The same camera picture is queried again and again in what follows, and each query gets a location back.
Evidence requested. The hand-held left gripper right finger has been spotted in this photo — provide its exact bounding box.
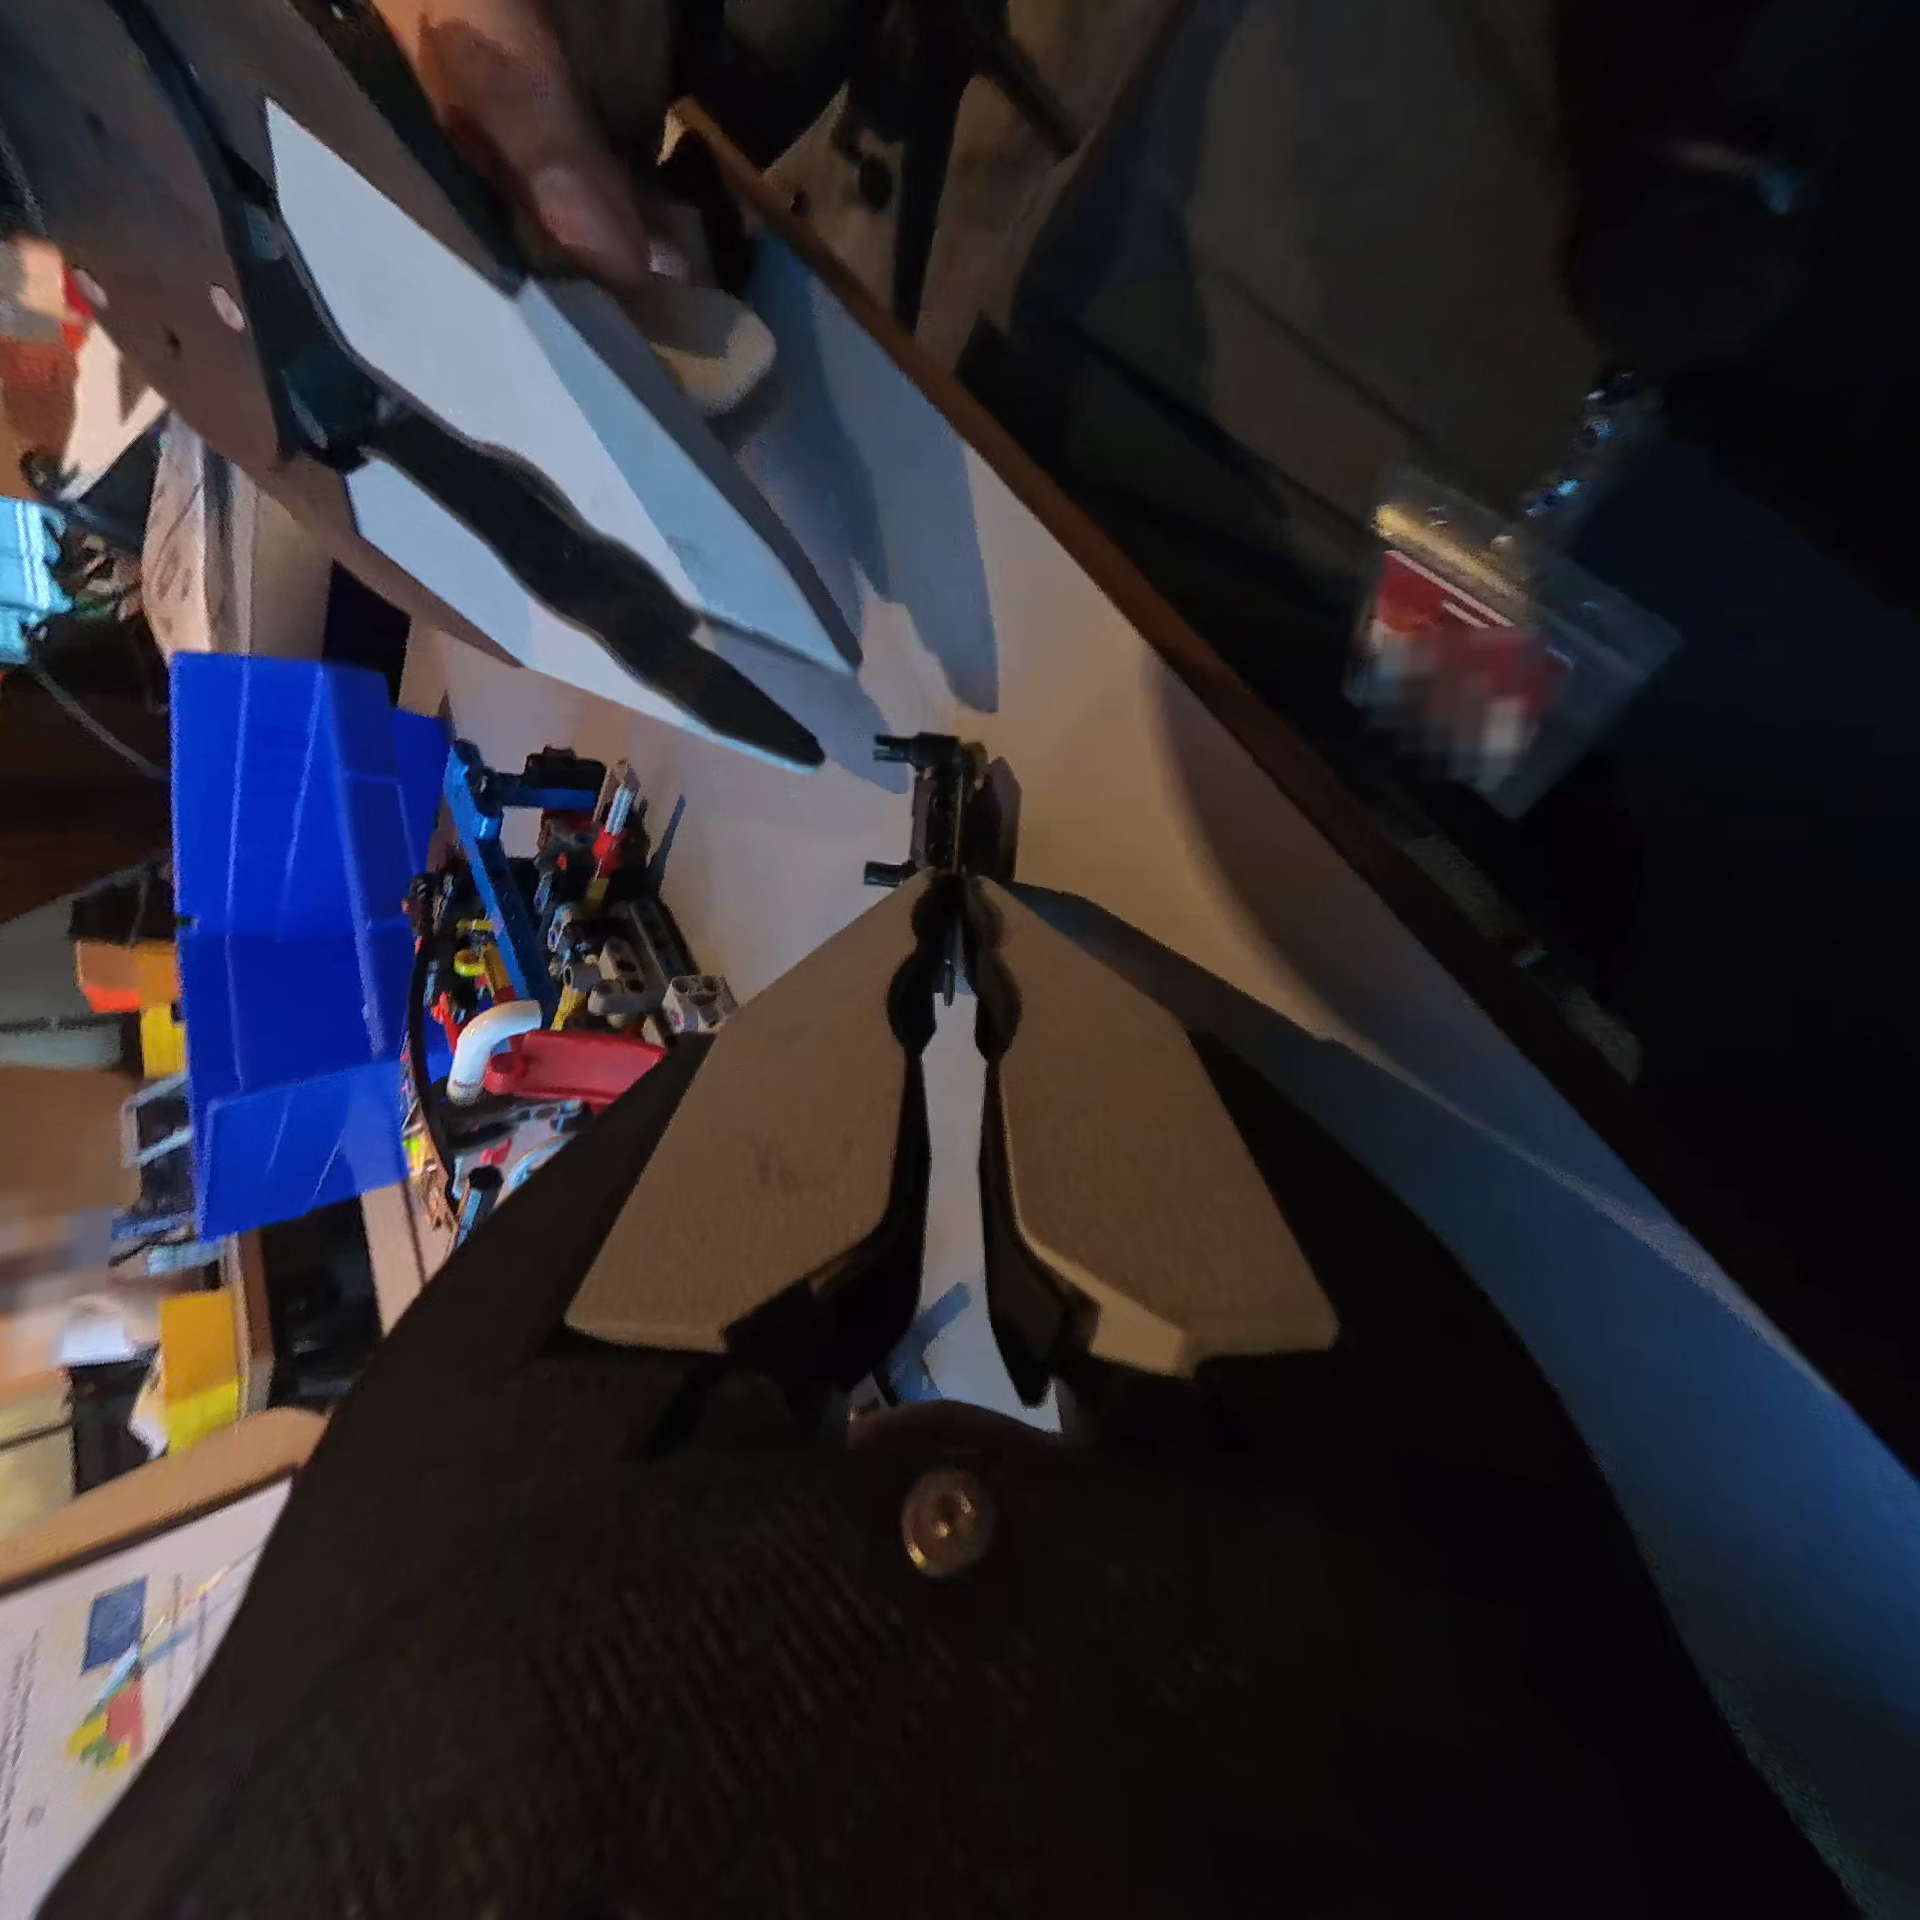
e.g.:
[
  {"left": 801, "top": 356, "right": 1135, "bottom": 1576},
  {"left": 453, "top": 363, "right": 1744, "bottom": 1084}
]
[{"left": 964, "top": 877, "right": 1340, "bottom": 1408}]

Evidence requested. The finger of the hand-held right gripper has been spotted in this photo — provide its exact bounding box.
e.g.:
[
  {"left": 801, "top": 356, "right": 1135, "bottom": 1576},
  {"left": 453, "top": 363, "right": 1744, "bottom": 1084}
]
[
  {"left": 265, "top": 100, "right": 868, "bottom": 679},
  {"left": 344, "top": 429, "right": 831, "bottom": 774}
]

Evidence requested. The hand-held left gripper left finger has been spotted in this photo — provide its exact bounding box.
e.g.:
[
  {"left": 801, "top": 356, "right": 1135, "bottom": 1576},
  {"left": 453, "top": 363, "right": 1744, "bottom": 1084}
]
[{"left": 566, "top": 871, "right": 945, "bottom": 1362}]

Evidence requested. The toy brick car model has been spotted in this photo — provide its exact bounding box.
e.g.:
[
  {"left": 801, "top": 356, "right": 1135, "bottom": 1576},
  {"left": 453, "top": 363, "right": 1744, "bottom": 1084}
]
[{"left": 403, "top": 742, "right": 740, "bottom": 1249}]

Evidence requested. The black brick connector piece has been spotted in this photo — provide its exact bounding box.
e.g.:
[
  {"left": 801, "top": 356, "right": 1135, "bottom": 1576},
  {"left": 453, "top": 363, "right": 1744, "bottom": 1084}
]
[{"left": 861, "top": 732, "right": 1023, "bottom": 1011}]

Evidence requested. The grey desk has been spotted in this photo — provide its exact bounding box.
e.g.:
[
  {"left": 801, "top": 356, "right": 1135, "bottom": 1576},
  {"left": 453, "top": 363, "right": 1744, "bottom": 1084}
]
[{"left": 226, "top": 97, "right": 1920, "bottom": 1920}]

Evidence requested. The person's right hand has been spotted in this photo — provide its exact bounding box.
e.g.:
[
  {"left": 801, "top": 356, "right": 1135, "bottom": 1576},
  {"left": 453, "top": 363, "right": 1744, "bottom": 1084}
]
[{"left": 370, "top": 0, "right": 667, "bottom": 296}]

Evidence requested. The blue plastic bin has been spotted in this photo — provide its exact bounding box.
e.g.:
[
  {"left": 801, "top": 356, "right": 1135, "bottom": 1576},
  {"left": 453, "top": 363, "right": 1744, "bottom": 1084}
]
[{"left": 169, "top": 654, "right": 451, "bottom": 1239}]

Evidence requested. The yellow box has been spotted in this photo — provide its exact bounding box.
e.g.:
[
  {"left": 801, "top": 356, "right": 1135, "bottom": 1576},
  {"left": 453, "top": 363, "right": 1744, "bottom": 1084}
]
[{"left": 158, "top": 1289, "right": 247, "bottom": 1455}]

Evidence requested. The person's black clothing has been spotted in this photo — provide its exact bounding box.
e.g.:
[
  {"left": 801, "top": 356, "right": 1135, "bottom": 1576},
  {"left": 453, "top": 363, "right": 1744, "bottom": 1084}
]
[{"left": 958, "top": 0, "right": 1920, "bottom": 1353}]

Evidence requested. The clear badge holder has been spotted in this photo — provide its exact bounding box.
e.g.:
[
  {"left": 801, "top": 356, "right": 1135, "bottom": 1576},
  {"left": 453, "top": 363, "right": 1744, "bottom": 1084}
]
[{"left": 1340, "top": 466, "right": 1685, "bottom": 820}]

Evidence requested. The printed instruction sheet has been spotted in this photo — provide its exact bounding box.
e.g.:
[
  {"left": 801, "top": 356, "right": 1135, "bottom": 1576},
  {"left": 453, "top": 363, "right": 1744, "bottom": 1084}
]
[{"left": 0, "top": 1479, "right": 297, "bottom": 1920}]

